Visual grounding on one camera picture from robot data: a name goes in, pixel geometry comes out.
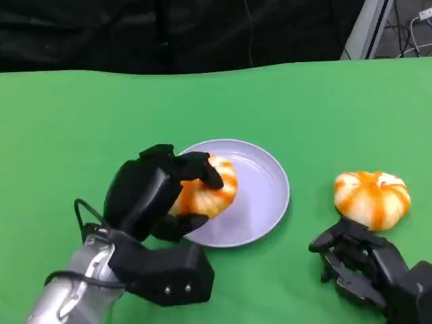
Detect green table cloth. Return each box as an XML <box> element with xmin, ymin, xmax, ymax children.
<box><xmin>0</xmin><ymin>56</ymin><xmax>432</xmax><ymax>324</ymax></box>

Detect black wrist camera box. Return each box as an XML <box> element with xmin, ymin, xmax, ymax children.
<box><xmin>384</xmin><ymin>259</ymin><xmax>432</xmax><ymax>324</ymax></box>
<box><xmin>108</xmin><ymin>232</ymin><xmax>215</xmax><ymax>307</ymax></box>

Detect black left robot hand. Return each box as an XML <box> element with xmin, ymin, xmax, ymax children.
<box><xmin>103</xmin><ymin>144</ymin><xmax>225</xmax><ymax>243</ymax></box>

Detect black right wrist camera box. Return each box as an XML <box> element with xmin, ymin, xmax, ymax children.
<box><xmin>384</xmin><ymin>259</ymin><xmax>432</xmax><ymax>324</ymax></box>

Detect black backdrop curtain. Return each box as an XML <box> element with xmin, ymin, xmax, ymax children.
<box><xmin>0</xmin><ymin>0</ymin><xmax>369</xmax><ymax>76</ymax></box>

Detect grey metal frame post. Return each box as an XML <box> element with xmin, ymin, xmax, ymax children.
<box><xmin>340</xmin><ymin>0</ymin><xmax>395</xmax><ymax>61</ymax></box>

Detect lilac plate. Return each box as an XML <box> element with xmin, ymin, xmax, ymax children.
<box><xmin>173</xmin><ymin>138</ymin><xmax>291</xmax><ymax>249</ymax></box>

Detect black floor cables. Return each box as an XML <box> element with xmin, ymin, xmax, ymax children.
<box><xmin>384</xmin><ymin>0</ymin><xmax>425</xmax><ymax>59</ymax></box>

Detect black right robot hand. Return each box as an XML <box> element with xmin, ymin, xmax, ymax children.
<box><xmin>308</xmin><ymin>217</ymin><xmax>412</xmax><ymax>311</ymax></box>

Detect orange white toy bread roll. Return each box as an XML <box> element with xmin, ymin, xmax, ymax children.
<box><xmin>167</xmin><ymin>153</ymin><xmax>239</xmax><ymax>219</ymax></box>
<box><xmin>333</xmin><ymin>171</ymin><xmax>412</xmax><ymax>232</ymax></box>

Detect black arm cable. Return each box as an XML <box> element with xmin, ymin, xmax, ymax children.
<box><xmin>45</xmin><ymin>269</ymin><xmax>126</xmax><ymax>292</ymax></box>
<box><xmin>73</xmin><ymin>198</ymin><xmax>114</xmax><ymax>244</ymax></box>

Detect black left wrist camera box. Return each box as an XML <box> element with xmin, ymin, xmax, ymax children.
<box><xmin>108</xmin><ymin>232</ymin><xmax>215</xmax><ymax>307</ymax></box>

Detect white cable with plug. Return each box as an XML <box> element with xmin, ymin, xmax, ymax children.
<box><xmin>400</xmin><ymin>9</ymin><xmax>432</xmax><ymax>58</ymax></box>

